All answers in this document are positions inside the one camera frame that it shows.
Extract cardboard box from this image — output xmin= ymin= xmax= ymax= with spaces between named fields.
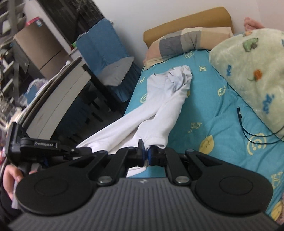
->
xmin=13 ymin=19 xmax=73 ymax=80

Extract tan headboard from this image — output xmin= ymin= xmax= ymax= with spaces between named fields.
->
xmin=143 ymin=7 xmax=234 ymax=47

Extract white desk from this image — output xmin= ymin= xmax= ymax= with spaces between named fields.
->
xmin=17 ymin=57 xmax=91 ymax=139

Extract colour block pillow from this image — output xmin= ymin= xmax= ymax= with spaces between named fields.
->
xmin=143 ymin=27 xmax=233 ymax=70

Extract black cable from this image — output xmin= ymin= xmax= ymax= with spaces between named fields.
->
xmin=237 ymin=106 xmax=284 ymax=145

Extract pink cloth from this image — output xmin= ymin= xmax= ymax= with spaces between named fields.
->
xmin=244 ymin=17 xmax=265 ymax=31

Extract left hand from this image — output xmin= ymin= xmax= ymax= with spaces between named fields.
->
xmin=2 ymin=164 xmax=24 ymax=200

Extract white garment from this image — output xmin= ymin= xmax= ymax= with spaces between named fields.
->
xmin=75 ymin=64 xmax=193 ymax=178

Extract blue grey cushion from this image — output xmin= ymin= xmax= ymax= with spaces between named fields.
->
xmin=75 ymin=18 xmax=142 ymax=103

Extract teal patterned bed sheet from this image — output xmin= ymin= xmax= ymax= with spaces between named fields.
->
xmin=126 ymin=50 xmax=283 ymax=223

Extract green fleece blanket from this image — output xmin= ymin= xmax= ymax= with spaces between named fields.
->
xmin=209 ymin=28 xmax=283 ymax=139

